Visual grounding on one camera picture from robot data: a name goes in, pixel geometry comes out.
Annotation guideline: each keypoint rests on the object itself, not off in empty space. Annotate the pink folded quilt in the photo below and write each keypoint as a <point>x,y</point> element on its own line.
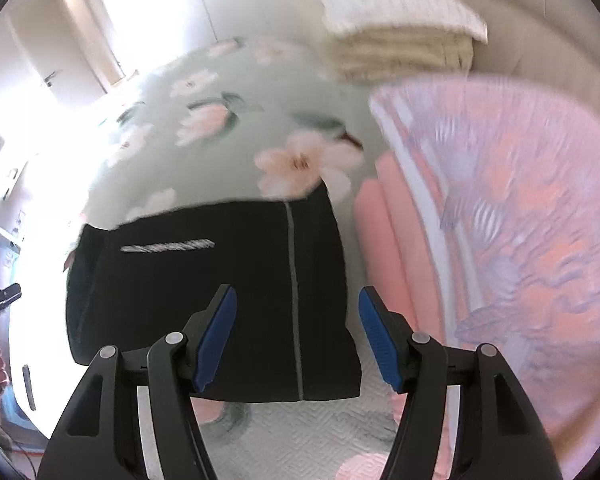
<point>395,250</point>

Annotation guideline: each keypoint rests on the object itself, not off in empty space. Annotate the beige folded quilt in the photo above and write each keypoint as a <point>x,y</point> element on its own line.
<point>376,55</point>

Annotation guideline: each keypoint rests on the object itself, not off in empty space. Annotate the floral green bedspread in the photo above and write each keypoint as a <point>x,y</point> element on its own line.
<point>185,136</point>

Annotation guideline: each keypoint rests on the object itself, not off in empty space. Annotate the white dotted pillow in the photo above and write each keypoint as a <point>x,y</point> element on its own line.
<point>347,17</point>

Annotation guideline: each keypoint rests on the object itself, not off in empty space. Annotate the white room door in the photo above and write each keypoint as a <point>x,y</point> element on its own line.
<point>44,33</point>

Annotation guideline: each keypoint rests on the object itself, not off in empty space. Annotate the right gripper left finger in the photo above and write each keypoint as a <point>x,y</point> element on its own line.
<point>136,406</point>

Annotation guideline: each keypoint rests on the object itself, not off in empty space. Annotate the white wardrobe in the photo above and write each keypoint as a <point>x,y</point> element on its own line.
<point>205,0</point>

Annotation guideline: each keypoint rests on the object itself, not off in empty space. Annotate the beige padded headboard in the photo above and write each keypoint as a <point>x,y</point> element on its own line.
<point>551,42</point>

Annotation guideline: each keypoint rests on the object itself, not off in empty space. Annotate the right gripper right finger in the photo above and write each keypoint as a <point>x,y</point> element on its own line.
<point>470,396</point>

